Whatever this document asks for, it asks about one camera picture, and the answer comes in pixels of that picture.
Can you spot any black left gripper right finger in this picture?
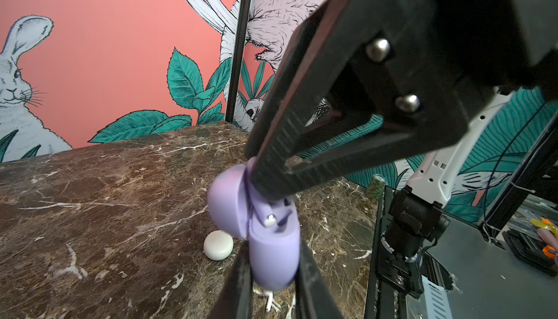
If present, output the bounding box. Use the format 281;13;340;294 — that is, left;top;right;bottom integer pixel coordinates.
296;240;343;319

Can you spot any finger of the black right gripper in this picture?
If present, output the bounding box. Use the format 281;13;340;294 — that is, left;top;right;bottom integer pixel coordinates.
257;113;453;201
245;0;379;189

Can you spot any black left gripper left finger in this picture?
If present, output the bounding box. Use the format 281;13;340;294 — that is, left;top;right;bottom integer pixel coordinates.
208;242;253;319

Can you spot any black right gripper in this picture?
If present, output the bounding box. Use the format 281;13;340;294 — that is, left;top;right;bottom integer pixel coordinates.
331;0;557;149

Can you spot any purple earbud charging case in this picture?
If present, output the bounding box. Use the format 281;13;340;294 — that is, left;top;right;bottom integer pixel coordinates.
207;157;301;291

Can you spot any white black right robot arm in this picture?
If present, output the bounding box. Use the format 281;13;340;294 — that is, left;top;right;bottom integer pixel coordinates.
245;0;557;291

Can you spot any white round puck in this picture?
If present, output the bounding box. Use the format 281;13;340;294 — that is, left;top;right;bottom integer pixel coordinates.
203;230;234;261

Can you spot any white perforated vent strip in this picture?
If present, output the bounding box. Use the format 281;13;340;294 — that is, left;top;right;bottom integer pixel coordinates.
422;276;453;319

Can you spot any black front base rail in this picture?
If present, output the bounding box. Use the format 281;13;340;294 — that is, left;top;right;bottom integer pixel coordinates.
363;185;437;319

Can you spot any black right corner post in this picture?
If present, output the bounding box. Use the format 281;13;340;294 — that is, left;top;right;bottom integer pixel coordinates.
225;0;251;123

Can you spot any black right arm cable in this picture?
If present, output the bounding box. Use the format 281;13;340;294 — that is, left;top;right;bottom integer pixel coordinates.
479;100;558;233

